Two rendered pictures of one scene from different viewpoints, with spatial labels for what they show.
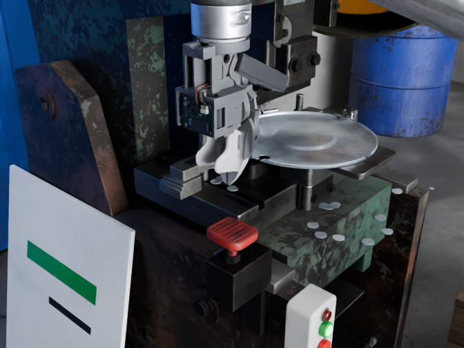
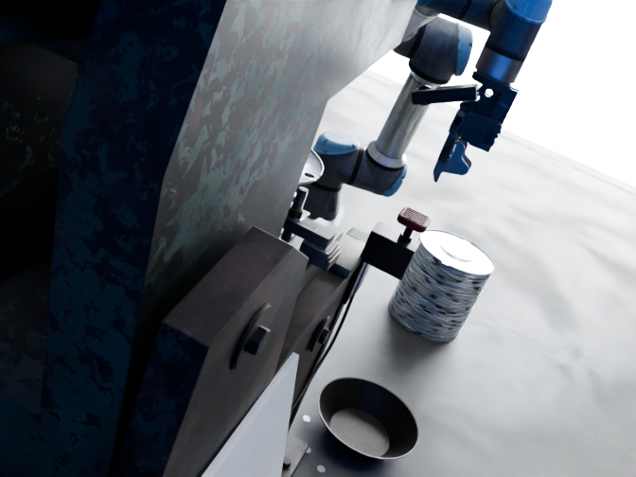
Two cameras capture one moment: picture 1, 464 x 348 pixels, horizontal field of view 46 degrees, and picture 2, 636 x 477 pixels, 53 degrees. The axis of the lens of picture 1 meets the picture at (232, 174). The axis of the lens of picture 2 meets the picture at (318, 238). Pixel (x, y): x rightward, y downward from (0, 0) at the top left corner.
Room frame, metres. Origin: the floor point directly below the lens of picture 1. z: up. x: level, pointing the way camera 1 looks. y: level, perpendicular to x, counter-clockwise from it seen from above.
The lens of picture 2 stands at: (1.44, 0.91, 1.21)
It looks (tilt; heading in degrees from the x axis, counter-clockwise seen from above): 26 degrees down; 239
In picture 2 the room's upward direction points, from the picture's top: 21 degrees clockwise
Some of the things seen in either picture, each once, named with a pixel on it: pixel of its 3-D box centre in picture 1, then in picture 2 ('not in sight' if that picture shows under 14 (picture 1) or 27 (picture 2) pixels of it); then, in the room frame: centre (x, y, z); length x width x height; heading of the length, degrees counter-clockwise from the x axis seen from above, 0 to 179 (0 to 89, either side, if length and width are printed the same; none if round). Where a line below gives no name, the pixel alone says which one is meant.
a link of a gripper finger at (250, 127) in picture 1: (242, 127); not in sight; (0.69, -0.01, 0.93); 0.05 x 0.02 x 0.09; 48
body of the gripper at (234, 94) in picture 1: (217, 84); (481, 112); (0.69, 0.02, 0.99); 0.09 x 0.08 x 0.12; 138
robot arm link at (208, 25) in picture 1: (223, 21); (498, 66); (0.69, 0.01, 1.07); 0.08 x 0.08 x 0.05
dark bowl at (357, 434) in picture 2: not in sight; (364, 424); (0.46, -0.13, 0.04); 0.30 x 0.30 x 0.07
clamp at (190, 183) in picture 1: (200, 157); (298, 218); (0.98, 0.06, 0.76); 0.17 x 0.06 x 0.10; 138
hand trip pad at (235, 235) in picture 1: (232, 249); (408, 232); (0.71, 0.00, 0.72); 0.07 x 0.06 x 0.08; 48
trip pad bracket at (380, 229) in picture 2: (239, 297); (379, 271); (0.72, -0.01, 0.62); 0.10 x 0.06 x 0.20; 138
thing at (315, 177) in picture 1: (321, 173); not in sight; (0.99, -0.18, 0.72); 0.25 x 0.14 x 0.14; 48
